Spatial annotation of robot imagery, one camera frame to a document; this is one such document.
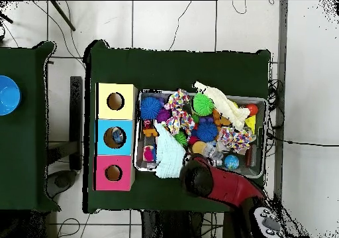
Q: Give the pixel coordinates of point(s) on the mint green cloth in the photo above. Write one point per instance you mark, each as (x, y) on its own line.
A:
(168, 156)

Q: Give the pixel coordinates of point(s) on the crushed clear water bottle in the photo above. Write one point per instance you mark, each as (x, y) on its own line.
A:
(213, 152)
(117, 137)

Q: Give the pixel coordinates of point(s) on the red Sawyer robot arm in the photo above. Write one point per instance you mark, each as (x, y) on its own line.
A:
(228, 187)

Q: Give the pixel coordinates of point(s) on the shallow clear mesh bin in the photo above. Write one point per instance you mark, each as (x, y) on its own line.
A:
(139, 164)

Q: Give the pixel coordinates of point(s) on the wooden box with three holes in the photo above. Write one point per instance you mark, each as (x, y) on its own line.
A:
(127, 164)

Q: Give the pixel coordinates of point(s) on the purple spiky ball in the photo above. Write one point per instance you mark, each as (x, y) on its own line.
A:
(163, 115)

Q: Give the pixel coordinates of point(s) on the colourful patterned cloth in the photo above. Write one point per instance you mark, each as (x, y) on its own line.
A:
(235, 140)
(179, 110)

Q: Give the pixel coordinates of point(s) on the tan round bun toy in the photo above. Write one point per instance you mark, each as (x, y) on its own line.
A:
(198, 148)

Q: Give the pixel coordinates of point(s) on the dark blue spiky ball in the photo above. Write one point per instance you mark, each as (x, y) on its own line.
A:
(206, 131)

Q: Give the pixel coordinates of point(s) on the green spiky ball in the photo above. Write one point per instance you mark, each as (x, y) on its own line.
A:
(203, 104)

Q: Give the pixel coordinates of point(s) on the pale yellow cloth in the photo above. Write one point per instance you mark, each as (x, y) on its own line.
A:
(222, 104)

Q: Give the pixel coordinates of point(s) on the small blue globe ball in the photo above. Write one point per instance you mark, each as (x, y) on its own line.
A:
(231, 161)

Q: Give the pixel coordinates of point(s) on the small red ball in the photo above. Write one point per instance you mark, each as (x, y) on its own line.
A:
(252, 109)

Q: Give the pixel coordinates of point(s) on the side table with green cloth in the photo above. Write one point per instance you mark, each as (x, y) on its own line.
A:
(34, 142)

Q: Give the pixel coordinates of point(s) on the blue bowl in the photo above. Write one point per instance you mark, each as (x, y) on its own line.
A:
(8, 95)

